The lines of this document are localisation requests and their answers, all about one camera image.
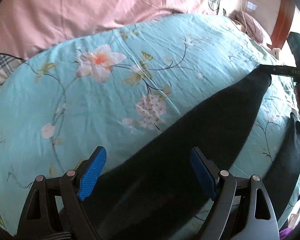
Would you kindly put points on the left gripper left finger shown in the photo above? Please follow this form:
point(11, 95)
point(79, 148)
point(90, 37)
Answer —
point(54, 207)

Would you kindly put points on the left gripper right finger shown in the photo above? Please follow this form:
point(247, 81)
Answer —
point(241, 207)

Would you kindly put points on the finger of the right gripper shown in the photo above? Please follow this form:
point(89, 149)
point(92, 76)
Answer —
point(279, 70)

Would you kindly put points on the pink padded jacket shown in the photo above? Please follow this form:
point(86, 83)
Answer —
point(251, 27)

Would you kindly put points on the teal floral bed sheet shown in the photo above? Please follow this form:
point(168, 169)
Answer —
point(121, 89)

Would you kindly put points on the red wooden window frame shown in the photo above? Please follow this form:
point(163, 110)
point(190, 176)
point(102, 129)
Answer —
point(283, 24)

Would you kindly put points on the pink quilt with plaid hearts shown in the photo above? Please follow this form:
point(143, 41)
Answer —
point(28, 27)

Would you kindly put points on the black pants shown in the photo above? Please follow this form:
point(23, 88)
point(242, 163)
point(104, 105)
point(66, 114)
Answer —
point(156, 192)

